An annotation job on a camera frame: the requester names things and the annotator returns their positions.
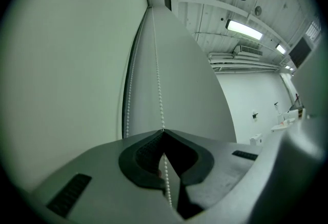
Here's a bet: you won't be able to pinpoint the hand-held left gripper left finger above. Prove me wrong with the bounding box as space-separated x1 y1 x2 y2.
25 130 186 224

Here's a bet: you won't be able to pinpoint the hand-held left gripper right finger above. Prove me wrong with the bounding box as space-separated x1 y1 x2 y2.
163 117 328 224

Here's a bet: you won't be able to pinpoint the white bead chain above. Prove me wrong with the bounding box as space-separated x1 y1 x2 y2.
125 6 174 208

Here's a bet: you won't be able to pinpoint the pale roller blind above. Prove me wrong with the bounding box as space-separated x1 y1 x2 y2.
1 0 149 193

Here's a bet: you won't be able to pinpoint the white box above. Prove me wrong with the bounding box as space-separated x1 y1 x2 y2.
249 133 263 146

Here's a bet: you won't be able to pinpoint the white ceiling pipes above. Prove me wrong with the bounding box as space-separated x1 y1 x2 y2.
208 52 279 73

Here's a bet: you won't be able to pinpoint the white air conditioner unit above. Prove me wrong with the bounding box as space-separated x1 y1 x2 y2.
232 44 264 57

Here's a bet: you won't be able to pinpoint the long ceiling light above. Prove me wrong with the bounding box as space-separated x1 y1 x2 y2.
225 19 264 40

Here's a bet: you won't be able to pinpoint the white vent grille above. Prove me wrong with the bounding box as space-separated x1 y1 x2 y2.
304 20 321 39

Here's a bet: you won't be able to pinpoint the dark window frame strip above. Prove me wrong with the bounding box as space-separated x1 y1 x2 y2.
124 22 145 139

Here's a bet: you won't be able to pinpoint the dark wall panel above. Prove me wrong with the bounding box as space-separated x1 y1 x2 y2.
289 36 312 69

